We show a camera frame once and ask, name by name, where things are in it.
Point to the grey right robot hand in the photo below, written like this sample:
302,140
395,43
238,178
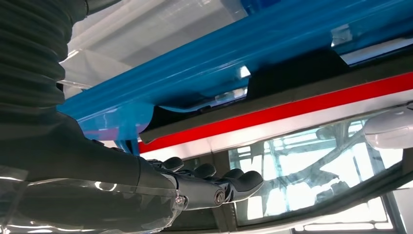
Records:
80,181

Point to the white car side mirror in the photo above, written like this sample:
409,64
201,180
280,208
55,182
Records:
390,129

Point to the white car with red stripe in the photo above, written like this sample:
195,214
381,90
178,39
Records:
290,113

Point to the white plastic crate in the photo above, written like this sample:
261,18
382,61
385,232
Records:
129,32

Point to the blue metal shelf rack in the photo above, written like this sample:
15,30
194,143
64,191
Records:
193,64

